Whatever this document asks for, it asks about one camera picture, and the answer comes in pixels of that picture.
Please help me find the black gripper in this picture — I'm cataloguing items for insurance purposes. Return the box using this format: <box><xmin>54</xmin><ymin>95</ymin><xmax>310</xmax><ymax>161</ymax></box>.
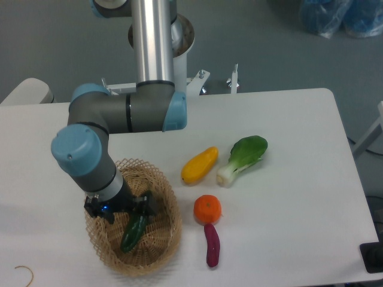
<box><xmin>84</xmin><ymin>179</ymin><xmax>159</xmax><ymax>224</ymax></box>

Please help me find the dark green cucumber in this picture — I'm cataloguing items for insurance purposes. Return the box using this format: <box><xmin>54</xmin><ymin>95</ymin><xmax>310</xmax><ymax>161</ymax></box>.
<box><xmin>120</xmin><ymin>213</ymin><xmax>148</xmax><ymax>253</ymax></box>

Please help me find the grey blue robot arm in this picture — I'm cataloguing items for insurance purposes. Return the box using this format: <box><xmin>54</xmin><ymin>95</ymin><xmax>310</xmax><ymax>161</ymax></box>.
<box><xmin>51</xmin><ymin>1</ymin><xmax>187</xmax><ymax>223</ymax></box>

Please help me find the woven wicker basket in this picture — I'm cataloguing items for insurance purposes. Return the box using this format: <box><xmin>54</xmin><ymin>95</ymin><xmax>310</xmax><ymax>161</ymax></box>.
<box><xmin>85</xmin><ymin>158</ymin><xmax>182</xmax><ymax>277</ymax></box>

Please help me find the yellow mango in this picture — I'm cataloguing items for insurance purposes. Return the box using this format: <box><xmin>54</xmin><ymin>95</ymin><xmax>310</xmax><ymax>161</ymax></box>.
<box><xmin>181</xmin><ymin>146</ymin><xmax>219</xmax><ymax>184</ymax></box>

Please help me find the orange tangerine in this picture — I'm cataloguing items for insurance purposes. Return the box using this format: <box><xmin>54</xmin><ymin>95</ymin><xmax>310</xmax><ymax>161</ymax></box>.
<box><xmin>193</xmin><ymin>195</ymin><xmax>222</xmax><ymax>224</ymax></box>

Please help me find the purple sweet potato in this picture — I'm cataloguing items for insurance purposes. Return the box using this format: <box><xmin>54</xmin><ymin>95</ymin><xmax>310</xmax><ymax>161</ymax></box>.
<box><xmin>204</xmin><ymin>224</ymin><xmax>220</xmax><ymax>268</ymax></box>

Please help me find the green bok choy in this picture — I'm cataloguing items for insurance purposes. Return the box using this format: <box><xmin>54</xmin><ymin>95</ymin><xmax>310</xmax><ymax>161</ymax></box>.
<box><xmin>216</xmin><ymin>135</ymin><xmax>268</xmax><ymax>187</ymax></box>

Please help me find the tan rubber band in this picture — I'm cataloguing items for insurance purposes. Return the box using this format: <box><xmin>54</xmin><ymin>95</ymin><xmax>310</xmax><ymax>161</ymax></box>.
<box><xmin>14</xmin><ymin>265</ymin><xmax>35</xmax><ymax>286</ymax></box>

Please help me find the white chair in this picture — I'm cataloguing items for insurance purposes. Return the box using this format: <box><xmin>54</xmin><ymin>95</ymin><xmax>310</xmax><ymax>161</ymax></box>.
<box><xmin>1</xmin><ymin>78</ymin><xmax>56</xmax><ymax>106</ymax></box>

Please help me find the black device at edge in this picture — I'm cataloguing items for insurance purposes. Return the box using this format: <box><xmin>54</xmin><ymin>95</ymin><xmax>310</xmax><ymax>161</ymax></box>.
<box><xmin>360</xmin><ymin>242</ymin><xmax>382</xmax><ymax>274</ymax></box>

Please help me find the blue plastic bag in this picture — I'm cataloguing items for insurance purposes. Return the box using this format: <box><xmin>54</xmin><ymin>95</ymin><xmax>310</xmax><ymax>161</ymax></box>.
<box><xmin>299</xmin><ymin>0</ymin><xmax>382</xmax><ymax>39</ymax></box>

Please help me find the white frame at right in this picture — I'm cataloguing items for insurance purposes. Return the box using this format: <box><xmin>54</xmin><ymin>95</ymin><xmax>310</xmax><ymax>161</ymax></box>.
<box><xmin>351</xmin><ymin>102</ymin><xmax>382</xmax><ymax>159</ymax></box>

